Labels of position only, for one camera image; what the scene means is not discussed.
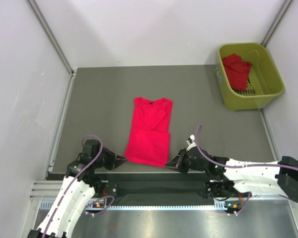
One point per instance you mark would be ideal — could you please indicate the left aluminium frame post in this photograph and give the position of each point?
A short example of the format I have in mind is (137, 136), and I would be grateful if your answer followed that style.
(50, 35)

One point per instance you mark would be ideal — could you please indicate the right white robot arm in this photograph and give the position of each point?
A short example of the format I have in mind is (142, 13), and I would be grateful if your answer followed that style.
(227, 177)

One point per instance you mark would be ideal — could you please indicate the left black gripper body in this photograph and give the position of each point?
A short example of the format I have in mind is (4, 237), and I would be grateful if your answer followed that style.
(104, 160)

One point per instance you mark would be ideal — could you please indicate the bright pink t shirt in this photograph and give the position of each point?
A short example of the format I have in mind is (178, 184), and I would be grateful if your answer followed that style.
(149, 139)

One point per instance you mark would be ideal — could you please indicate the right aluminium frame post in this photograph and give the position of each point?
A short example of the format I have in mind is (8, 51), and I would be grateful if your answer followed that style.
(277, 21)

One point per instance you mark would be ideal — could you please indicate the slotted grey cable duct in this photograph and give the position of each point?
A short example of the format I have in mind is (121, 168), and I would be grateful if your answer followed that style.
(98, 206)

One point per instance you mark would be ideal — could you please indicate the dark red t shirt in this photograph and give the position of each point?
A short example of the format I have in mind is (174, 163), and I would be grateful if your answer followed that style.
(237, 71)

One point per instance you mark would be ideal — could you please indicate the aluminium frame post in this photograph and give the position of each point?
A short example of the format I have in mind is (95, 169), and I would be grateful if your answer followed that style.
(50, 35)
(277, 21)

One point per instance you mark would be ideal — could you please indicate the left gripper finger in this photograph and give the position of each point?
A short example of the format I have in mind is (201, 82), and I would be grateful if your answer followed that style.
(113, 158)
(117, 163)

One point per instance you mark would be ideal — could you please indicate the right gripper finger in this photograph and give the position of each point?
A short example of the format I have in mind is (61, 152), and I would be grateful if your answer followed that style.
(178, 161)
(176, 167)

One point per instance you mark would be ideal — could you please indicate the olive green plastic basket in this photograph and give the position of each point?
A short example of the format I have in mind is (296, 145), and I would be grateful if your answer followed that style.
(264, 81)

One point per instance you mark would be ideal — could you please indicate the grey aluminium front rail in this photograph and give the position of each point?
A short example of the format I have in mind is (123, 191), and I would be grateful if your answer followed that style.
(50, 189)

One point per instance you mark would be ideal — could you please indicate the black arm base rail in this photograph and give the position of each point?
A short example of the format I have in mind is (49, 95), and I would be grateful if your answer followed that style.
(163, 189)

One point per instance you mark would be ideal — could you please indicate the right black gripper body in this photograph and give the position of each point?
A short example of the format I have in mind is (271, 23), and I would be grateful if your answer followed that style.
(187, 163)

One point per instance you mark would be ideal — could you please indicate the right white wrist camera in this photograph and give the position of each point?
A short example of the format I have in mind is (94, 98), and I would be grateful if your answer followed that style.
(191, 142)

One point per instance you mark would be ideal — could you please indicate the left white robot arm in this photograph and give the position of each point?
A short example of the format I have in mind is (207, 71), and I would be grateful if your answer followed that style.
(79, 185)

